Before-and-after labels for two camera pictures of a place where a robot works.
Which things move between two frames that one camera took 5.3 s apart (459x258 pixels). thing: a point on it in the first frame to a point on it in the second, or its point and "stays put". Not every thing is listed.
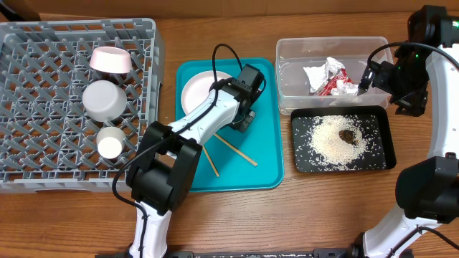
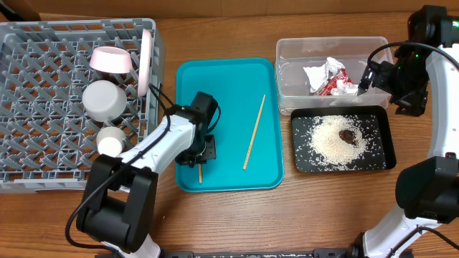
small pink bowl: x=110 y=59 stays put
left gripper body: x=245 y=121 to x=202 y=153
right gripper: x=375 y=77 stays put
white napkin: x=317 y=74 stays put
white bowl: x=103 y=100 stays put
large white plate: x=196 y=89 to x=144 y=62
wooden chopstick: x=236 y=149 to x=254 y=133
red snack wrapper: x=333 y=83 stays put
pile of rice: x=325 y=140 stays put
